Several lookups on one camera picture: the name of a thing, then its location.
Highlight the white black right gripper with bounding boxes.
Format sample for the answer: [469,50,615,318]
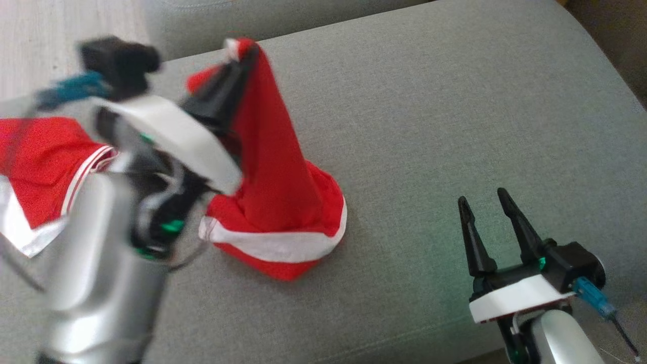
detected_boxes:
[457,188,576,364]

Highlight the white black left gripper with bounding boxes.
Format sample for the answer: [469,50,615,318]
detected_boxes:
[94,47,259,258]

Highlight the red shorts with white stripe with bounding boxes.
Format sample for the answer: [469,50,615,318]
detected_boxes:
[186,38,348,282]

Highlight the long grey fabric sofa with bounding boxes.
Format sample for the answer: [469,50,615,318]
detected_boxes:
[143,0,435,62]

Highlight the grey fabric sofa ottoman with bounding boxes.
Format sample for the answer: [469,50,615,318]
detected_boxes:
[0,0,647,364]

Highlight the teal right camera cable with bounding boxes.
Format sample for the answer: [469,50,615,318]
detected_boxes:
[573,277,640,355]

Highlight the teal camera cable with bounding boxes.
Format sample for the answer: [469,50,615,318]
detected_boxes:
[573,277,640,355]
[34,71,111,111]

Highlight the teal left camera cable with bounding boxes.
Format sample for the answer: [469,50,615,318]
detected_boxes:
[34,71,111,111]

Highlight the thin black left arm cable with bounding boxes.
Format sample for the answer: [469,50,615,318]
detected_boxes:
[166,242,209,275]

